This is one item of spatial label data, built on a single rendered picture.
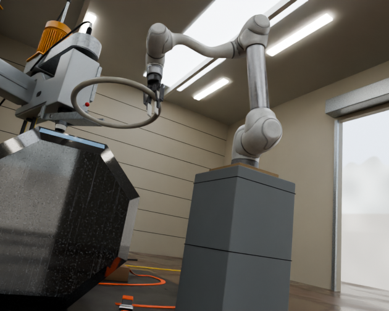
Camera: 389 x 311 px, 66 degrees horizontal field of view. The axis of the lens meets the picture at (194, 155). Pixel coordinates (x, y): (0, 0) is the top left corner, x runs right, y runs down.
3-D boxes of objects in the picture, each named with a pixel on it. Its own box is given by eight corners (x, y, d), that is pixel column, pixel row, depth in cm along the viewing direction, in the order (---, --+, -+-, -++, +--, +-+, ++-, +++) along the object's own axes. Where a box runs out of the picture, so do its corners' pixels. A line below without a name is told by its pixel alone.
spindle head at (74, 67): (33, 113, 221) (50, 61, 234) (62, 124, 237) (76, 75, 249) (55, 104, 198) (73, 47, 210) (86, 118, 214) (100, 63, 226)
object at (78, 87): (52, 105, 164) (53, 101, 165) (124, 137, 198) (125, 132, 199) (106, 65, 135) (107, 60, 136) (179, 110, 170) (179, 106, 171)
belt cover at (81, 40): (20, 79, 270) (26, 63, 274) (48, 91, 287) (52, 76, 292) (73, 45, 207) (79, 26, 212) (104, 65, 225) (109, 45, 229)
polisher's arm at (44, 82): (9, 128, 254) (26, 76, 267) (36, 137, 270) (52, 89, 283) (47, 113, 206) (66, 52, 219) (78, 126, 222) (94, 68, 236)
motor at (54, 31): (26, 61, 271) (38, 24, 282) (58, 78, 293) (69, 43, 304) (39, 52, 253) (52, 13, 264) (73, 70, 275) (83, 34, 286)
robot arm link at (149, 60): (144, 74, 170) (145, 58, 158) (146, 53, 176) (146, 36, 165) (163, 76, 172) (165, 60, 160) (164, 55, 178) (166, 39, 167)
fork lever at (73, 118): (35, 118, 220) (37, 111, 221) (60, 127, 234) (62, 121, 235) (78, 116, 173) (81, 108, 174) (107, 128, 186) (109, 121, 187)
